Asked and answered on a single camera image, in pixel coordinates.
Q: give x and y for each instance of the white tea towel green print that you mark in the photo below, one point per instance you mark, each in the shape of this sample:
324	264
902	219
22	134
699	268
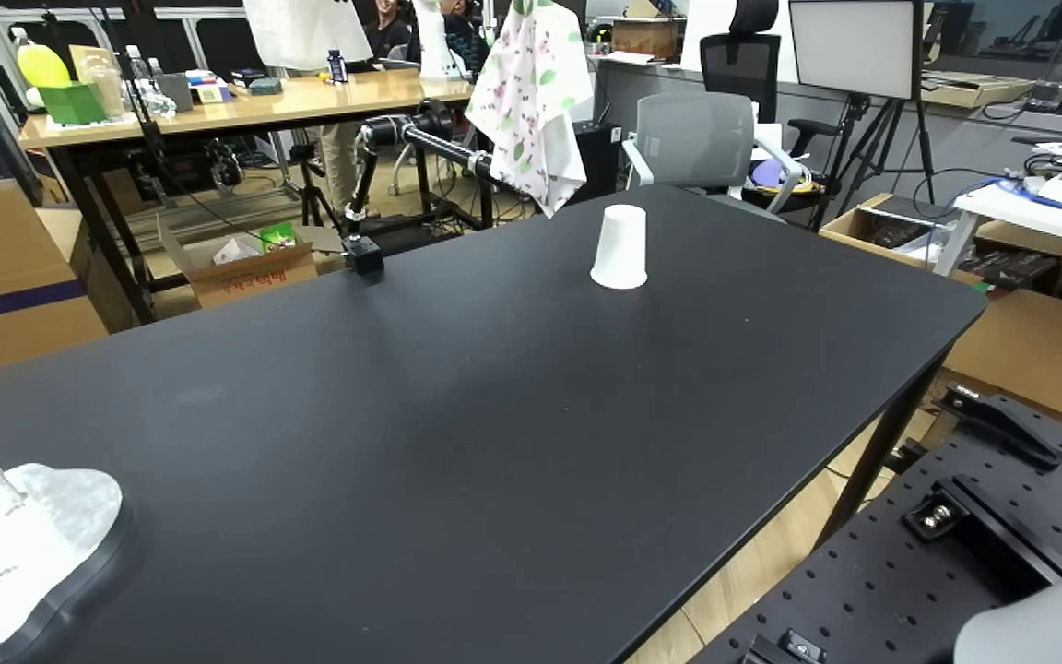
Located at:
534	112

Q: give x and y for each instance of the white paper cup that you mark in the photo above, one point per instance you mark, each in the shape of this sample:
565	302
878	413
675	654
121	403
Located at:
621	243

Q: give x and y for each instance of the grey office chair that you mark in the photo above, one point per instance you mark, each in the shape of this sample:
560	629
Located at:
696	137

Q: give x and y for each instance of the open cardboard box with items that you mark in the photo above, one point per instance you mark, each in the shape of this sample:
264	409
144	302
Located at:
249	264

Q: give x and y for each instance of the long wooden table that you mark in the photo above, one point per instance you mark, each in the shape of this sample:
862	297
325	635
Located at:
312	97

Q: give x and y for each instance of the blue drink bottle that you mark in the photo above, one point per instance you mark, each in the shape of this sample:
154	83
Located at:
336	65

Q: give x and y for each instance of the black office chair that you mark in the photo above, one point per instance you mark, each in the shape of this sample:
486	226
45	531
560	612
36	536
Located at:
739	67

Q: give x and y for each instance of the wooden tray with black devices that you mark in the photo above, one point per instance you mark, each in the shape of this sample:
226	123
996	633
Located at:
886	226

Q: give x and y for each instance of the white sheet on stand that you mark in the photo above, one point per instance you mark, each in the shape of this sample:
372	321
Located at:
305	29

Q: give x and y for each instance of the white board on tripod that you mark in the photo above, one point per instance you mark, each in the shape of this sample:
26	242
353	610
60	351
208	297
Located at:
856	43

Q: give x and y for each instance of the black perforated breadboard table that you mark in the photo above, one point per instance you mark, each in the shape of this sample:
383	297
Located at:
911	578

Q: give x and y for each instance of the flat plain cardboard box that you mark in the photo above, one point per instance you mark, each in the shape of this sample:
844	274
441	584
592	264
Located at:
1033	351

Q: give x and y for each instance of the white desk with papers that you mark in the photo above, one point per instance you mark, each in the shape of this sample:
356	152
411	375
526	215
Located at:
1049	204

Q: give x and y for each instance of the large cardboard box blue stripe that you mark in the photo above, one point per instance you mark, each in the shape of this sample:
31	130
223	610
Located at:
2	271

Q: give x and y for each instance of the yellow green bag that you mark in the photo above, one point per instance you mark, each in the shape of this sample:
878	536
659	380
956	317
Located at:
41	65

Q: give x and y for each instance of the grey chair backrest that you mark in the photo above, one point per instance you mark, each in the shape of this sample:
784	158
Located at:
1049	629

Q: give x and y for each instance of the black camera tripod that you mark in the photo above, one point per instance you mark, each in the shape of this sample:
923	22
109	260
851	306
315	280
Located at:
312	187

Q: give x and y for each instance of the black square mount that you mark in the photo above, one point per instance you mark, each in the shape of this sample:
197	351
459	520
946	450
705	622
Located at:
941	519

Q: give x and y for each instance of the black clamp bracket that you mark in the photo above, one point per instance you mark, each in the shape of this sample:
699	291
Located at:
996	426

